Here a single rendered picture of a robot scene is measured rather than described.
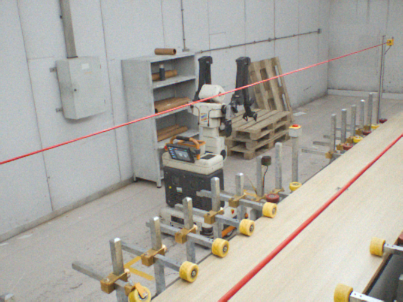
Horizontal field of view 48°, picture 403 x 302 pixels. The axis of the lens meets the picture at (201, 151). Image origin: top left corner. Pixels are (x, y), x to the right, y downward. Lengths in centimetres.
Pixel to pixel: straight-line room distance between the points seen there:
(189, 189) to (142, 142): 159
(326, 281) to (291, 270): 17
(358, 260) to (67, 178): 358
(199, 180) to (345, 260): 197
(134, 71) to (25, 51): 127
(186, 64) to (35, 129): 219
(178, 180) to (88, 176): 150
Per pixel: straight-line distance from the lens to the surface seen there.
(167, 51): 564
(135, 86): 536
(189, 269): 205
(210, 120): 412
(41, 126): 485
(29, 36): 476
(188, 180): 403
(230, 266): 219
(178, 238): 235
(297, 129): 327
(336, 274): 217
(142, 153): 555
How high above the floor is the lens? 206
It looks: 18 degrees down
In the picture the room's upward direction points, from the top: 3 degrees counter-clockwise
